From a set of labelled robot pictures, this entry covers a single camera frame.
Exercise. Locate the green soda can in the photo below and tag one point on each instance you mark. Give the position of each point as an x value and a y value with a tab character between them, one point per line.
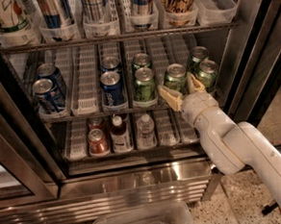
175	77

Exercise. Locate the green can front right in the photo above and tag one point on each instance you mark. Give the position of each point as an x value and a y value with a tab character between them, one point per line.
206	74

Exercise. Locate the orange tall can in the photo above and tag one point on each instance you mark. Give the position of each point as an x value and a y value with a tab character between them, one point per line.
178	11

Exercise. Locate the empty white tray middle shelf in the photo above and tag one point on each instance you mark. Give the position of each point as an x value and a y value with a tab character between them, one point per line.
84	89

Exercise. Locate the stainless steel fridge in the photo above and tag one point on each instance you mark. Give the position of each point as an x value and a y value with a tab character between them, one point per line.
48	176

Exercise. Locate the blue red energy can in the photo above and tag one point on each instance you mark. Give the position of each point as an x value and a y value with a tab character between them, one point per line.
141	11

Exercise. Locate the clear plastic bin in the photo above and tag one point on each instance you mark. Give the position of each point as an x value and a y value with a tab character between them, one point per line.
163	213

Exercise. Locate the red can back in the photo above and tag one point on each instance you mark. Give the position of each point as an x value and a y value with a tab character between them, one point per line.
97	123

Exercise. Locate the empty white tray top shelf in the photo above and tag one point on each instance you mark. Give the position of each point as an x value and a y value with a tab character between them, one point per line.
214	12

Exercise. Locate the green can back middle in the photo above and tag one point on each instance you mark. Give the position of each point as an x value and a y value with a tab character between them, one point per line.
140	60

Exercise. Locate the green can front middle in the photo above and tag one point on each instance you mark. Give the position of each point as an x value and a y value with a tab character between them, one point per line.
144	85

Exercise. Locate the red can front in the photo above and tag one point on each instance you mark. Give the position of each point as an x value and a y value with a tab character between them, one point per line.
98	143

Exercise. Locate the clear water bottle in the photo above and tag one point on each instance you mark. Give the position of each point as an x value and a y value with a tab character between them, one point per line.
146	138

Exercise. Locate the blue can front left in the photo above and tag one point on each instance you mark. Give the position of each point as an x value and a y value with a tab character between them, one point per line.
49	96

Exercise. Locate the blue can back centre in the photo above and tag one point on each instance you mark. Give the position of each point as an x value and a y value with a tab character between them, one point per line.
109	64

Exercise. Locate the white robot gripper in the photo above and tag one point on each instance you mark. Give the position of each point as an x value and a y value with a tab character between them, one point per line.
198	107

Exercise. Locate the blue silver tall can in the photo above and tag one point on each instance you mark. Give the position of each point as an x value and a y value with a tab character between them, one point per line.
56	13

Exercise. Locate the plaid tall can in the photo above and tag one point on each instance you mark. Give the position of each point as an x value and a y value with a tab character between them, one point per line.
96	11

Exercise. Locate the white tall can top shelf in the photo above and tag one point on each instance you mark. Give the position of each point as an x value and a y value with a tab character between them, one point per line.
12	17

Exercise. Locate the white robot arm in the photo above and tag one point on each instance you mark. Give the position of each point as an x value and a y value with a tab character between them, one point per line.
229	145

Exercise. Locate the green can back right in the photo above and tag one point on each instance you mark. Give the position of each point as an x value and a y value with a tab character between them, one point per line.
197	55

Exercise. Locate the empty white tray shelf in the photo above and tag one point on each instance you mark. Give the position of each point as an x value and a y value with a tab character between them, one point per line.
84	89
214	12

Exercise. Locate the black stand leg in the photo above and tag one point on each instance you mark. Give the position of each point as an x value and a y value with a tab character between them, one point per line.
269	208

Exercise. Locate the blue can front centre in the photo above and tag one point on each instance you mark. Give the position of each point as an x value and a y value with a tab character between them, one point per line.
111	85

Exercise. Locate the brown drink bottle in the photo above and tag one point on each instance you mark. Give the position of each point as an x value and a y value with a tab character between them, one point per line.
120	135

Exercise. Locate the blue can back left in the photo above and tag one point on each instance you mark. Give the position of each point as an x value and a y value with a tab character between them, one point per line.
53	73

